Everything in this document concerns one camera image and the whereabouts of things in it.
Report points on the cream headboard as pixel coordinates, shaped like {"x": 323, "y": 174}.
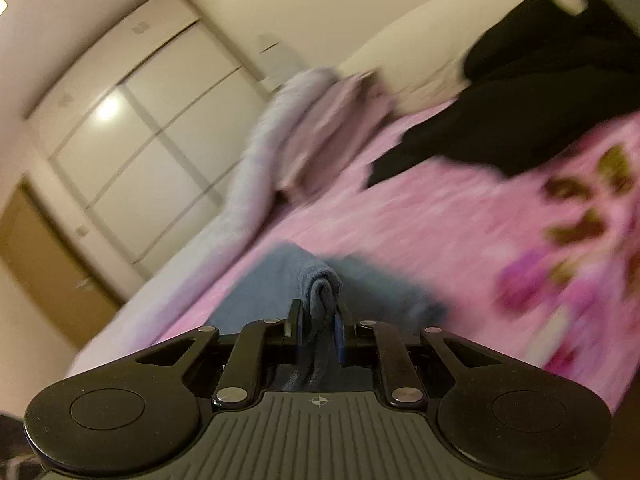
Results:
{"x": 419, "y": 57}

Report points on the grey striped duvet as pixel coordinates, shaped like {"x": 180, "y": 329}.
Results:
{"x": 193, "y": 269}

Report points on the blue denim jeans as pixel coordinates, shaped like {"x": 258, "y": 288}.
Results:
{"x": 287, "y": 273}

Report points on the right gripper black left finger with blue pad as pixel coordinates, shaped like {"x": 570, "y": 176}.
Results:
{"x": 248, "y": 356}

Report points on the mauve folded cloth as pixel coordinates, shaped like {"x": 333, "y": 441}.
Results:
{"x": 331, "y": 134}

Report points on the pink floral blanket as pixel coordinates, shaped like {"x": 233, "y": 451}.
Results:
{"x": 501, "y": 254}

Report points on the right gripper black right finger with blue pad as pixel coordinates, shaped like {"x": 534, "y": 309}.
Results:
{"x": 378, "y": 346}

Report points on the brown wooden door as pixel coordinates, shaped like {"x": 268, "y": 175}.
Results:
{"x": 65, "y": 288}

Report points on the black garment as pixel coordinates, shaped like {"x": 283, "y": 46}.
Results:
{"x": 538, "y": 80}

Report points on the white sliding wardrobe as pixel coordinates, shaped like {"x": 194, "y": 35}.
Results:
{"x": 146, "y": 127}

